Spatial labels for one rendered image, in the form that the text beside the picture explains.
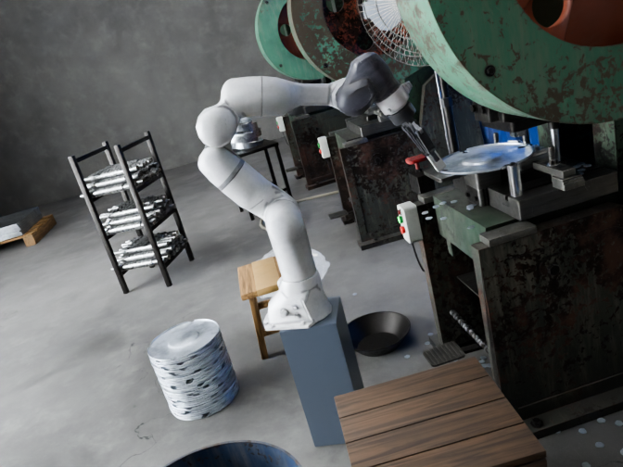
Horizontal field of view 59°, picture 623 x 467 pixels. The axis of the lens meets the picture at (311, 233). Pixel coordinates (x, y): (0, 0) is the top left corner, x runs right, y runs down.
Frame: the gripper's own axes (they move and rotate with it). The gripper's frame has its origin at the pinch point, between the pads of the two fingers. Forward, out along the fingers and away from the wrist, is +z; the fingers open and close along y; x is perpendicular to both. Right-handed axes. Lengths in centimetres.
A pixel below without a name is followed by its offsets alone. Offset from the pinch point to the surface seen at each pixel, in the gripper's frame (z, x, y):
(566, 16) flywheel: -23, 32, 40
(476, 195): 16.1, 2.9, 4.0
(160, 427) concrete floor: 27, -139, -37
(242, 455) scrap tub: 2, -85, 51
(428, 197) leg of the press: 17.8, -4.7, -20.8
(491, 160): 9.0, 11.8, 6.4
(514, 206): 17.2, 5.4, 20.2
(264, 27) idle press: -53, 24, -304
